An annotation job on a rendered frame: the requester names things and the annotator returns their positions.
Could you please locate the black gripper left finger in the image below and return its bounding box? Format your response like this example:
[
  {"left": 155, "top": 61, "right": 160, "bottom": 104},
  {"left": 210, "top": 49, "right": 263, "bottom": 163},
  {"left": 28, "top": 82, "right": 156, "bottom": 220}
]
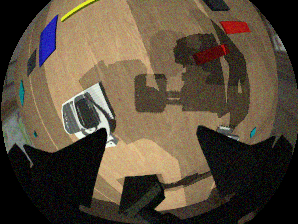
[{"left": 23, "top": 127, "right": 108, "bottom": 208}]

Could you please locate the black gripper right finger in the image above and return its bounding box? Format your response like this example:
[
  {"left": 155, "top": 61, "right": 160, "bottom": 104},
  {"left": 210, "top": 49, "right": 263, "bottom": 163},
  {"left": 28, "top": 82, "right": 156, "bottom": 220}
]
[{"left": 196, "top": 125, "right": 275, "bottom": 200}]

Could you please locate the blue flat rectangular plate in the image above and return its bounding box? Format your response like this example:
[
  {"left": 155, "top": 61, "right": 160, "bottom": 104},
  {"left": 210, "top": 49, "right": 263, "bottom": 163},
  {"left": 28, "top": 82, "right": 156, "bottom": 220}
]
[{"left": 39, "top": 15, "right": 59, "bottom": 67}]

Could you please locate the yellow flat bar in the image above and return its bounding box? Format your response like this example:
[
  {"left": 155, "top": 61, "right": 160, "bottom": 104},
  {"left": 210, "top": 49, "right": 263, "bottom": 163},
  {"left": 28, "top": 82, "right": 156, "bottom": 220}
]
[{"left": 61, "top": 0, "right": 98, "bottom": 23}]

